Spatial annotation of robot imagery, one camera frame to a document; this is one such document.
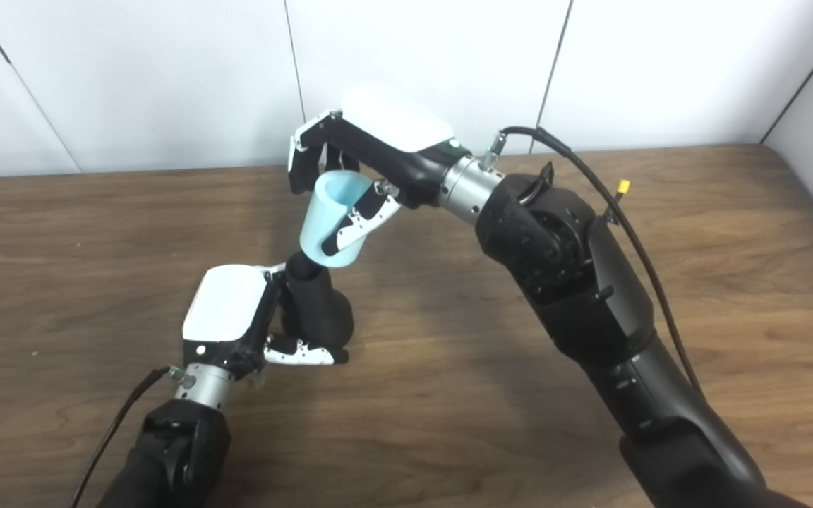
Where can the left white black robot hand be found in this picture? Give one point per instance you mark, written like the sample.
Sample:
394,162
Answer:
226,303

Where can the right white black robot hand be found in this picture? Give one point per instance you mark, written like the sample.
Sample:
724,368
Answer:
399,141

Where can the black funnel-shaped nozzle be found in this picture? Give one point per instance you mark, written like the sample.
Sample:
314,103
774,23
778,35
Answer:
318,303

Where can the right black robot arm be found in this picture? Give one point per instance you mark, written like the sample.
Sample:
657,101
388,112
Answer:
590,296

